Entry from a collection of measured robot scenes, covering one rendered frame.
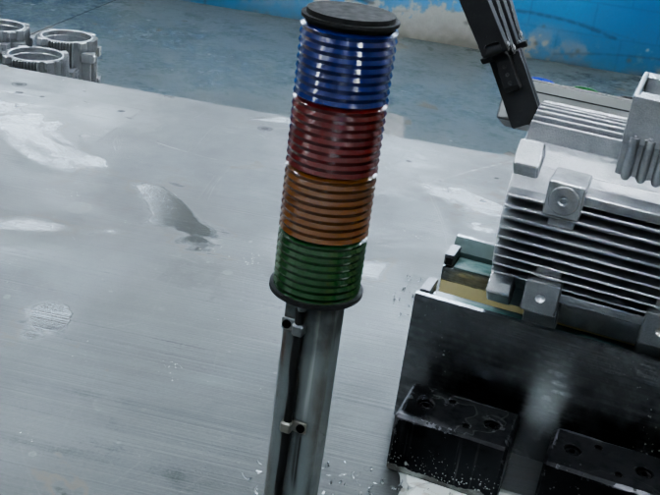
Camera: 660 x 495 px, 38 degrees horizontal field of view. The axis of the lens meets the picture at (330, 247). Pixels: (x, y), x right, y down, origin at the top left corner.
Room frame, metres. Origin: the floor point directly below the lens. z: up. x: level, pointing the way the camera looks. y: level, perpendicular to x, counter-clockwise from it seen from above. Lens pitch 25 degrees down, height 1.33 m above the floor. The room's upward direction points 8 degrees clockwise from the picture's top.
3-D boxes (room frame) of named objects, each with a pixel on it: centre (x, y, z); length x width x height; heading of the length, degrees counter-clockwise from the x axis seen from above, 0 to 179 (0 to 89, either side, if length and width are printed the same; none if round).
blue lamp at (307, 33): (0.58, 0.01, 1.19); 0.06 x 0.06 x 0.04
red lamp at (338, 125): (0.58, 0.01, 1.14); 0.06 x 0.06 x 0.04
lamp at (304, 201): (0.58, 0.01, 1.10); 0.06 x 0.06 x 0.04
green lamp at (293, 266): (0.58, 0.01, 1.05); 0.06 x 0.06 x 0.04
